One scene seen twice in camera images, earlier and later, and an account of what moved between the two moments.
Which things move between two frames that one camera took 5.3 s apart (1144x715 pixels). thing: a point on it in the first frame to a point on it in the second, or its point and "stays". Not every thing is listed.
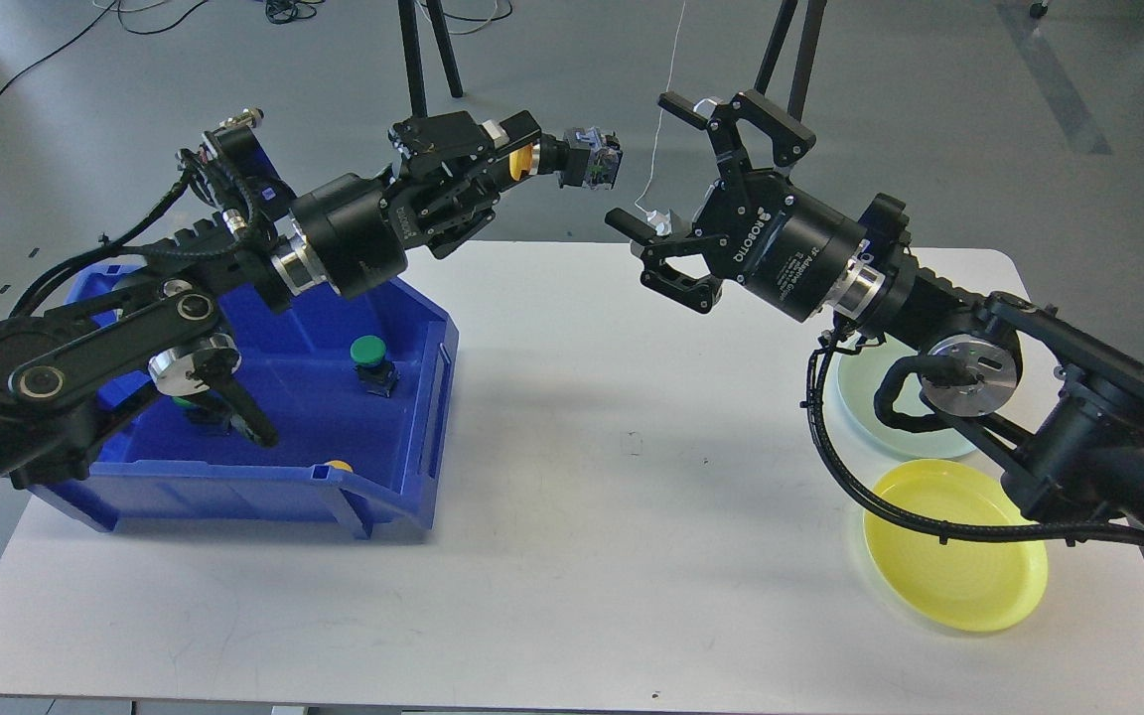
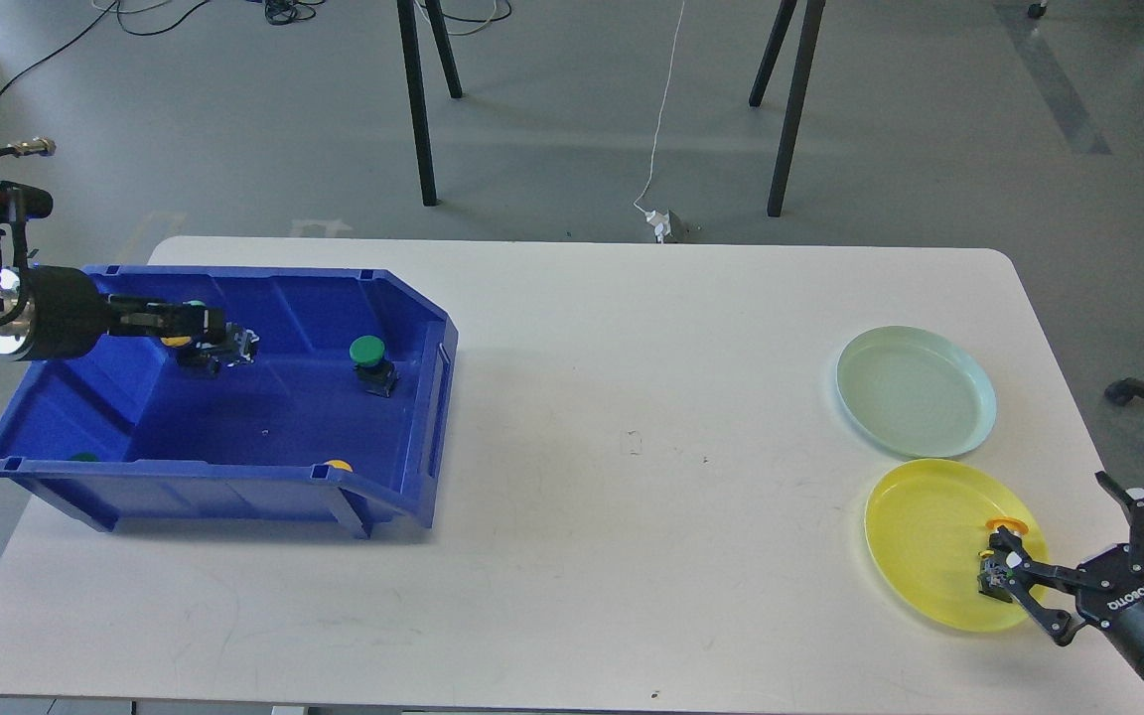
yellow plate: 958,584 stays
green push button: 378,374 stays
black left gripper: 355,230 to 72,318
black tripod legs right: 811,28 stays
